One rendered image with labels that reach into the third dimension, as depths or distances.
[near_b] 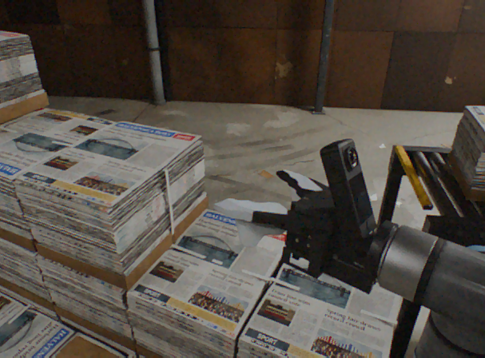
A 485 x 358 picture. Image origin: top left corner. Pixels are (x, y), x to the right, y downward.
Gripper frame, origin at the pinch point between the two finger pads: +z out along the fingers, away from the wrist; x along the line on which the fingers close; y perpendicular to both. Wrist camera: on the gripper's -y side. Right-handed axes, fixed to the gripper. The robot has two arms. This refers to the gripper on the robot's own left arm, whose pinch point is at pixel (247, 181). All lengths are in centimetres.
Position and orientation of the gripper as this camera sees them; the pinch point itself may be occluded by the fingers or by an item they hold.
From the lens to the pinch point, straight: 53.9
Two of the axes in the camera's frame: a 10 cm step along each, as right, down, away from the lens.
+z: -8.0, -3.1, 5.2
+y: -0.8, 9.1, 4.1
